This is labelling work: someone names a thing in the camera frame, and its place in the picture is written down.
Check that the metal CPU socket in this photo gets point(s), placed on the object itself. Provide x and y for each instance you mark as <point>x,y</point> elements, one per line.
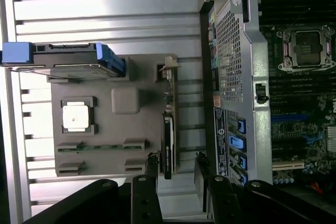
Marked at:
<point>305,48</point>

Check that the white expansion slot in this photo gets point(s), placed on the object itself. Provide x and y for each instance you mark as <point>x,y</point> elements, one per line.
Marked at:
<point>287,165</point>

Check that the grey parts rack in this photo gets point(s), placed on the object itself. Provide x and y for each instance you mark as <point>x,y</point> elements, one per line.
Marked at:
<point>110,129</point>

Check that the silver CPU chip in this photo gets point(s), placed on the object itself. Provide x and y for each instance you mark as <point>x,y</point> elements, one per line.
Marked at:
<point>75,116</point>

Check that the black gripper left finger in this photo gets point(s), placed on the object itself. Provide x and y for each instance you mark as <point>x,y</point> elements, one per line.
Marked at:
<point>143,203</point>

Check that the silver finned heat sink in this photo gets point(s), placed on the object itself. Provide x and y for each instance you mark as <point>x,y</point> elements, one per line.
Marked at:
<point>332,141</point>

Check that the hard disk with blue carrier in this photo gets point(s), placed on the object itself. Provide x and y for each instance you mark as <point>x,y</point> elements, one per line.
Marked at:
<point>65,56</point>

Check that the blue expansion slot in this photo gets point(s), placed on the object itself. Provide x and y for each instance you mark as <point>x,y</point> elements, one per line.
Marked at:
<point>288,118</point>

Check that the green motherboard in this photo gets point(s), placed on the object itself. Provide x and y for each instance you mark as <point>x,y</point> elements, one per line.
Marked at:
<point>288,134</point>

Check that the dark grey open PC case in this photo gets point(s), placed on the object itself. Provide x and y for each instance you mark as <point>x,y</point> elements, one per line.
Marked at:
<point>236,77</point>

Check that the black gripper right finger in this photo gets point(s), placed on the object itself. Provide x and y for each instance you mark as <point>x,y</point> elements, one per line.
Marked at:
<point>223,200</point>

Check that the green RAM stick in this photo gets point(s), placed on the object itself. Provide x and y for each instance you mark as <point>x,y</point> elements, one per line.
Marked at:
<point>105,147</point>

